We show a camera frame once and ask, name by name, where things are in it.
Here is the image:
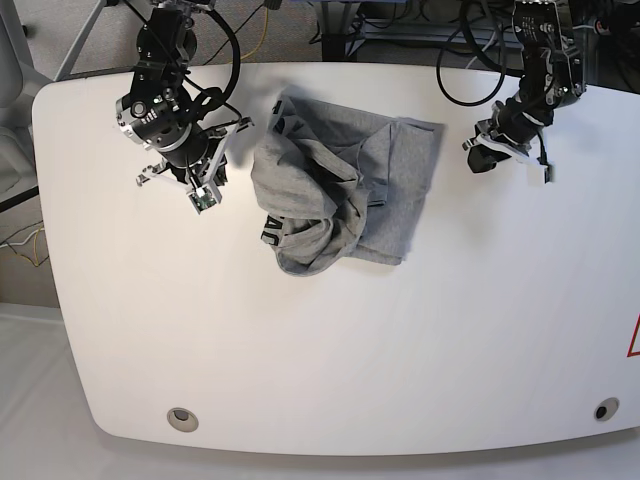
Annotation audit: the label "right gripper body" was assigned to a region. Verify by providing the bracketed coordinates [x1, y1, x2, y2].
[136, 117, 254, 214]

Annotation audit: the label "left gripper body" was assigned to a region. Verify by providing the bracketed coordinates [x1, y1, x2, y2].
[462, 99, 554, 184]

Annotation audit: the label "grey T-shirt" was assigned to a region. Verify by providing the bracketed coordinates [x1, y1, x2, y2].
[251, 95, 445, 277]

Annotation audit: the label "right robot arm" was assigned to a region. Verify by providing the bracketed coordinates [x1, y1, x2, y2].
[116, 1, 253, 213]

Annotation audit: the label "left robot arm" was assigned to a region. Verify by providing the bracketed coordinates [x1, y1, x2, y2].
[436, 1, 588, 183]

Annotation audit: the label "black table leg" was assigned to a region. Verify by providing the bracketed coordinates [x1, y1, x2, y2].
[312, 1, 361, 63]

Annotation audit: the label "left table grommet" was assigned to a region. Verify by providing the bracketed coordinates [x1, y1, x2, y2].
[167, 408, 199, 433]

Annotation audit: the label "table grommet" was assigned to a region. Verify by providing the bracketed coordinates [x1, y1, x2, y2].
[167, 408, 199, 433]
[594, 397, 620, 422]

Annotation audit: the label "right table grommet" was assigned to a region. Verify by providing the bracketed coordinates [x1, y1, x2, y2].
[594, 397, 620, 422]

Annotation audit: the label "white cable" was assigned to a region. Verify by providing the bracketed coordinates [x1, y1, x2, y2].
[464, 24, 504, 71]

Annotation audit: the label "tangled black cables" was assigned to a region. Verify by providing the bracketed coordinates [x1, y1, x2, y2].
[309, 0, 501, 56]

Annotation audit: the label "yellow cable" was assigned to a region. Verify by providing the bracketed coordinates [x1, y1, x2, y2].
[227, 7, 271, 66]

